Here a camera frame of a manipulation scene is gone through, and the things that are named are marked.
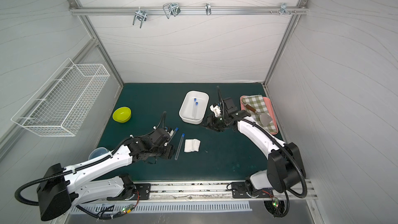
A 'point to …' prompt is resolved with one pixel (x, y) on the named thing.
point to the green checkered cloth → (257, 102)
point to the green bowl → (122, 114)
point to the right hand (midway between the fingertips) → (203, 125)
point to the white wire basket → (62, 104)
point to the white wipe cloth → (192, 145)
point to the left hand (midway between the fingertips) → (172, 151)
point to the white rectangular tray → (185, 111)
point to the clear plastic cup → (97, 152)
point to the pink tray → (270, 109)
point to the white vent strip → (132, 208)
